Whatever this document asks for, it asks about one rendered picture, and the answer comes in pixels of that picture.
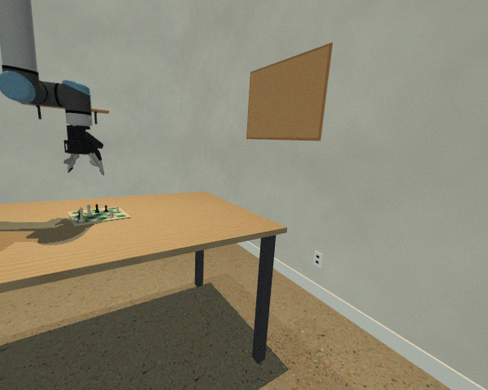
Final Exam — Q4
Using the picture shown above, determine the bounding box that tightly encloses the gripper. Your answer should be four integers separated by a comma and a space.
63, 125, 104, 175

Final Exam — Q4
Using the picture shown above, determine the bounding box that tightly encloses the chessboard with green and cream squares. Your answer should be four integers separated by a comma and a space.
68, 206, 130, 226

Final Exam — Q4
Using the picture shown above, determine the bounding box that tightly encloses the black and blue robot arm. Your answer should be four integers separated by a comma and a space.
0, 0, 92, 126

